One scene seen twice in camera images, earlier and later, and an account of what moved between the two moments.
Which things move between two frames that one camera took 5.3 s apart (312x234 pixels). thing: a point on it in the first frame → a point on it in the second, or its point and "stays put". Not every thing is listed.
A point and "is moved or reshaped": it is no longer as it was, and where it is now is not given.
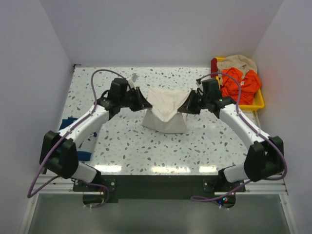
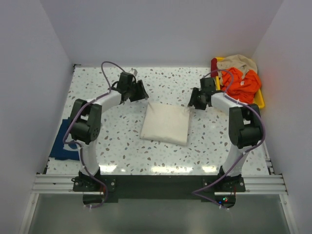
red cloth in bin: (214, 67) stays put
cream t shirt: (164, 116) is moved or reshaped
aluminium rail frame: (56, 186) stays put
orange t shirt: (249, 86) stays put
